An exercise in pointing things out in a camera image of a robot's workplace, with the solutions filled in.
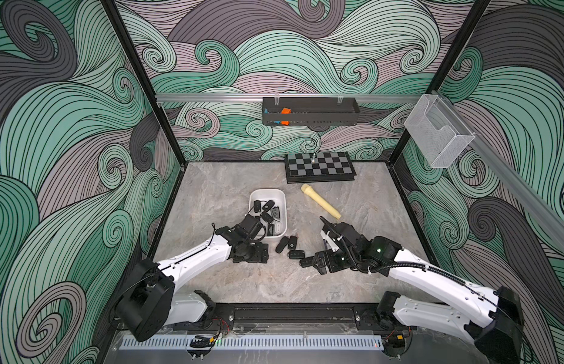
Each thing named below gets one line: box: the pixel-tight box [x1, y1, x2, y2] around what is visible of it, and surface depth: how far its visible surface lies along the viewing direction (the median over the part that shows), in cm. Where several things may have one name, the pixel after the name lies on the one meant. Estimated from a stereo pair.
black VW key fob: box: [253, 199, 262, 214], surface depth 103 cm
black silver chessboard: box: [284, 151, 358, 184], surface depth 116 cm
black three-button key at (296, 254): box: [287, 250, 306, 260], surface depth 88 cm
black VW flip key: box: [287, 235, 298, 251], surface depth 92 cm
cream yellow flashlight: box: [300, 183, 342, 220], surface depth 105 cm
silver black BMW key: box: [271, 205, 281, 221], surface depth 100 cm
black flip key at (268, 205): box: [262, 199, 276, 212], surface depth 103 cm
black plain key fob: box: [275, 235, 290, 254], surface depth 92 cm
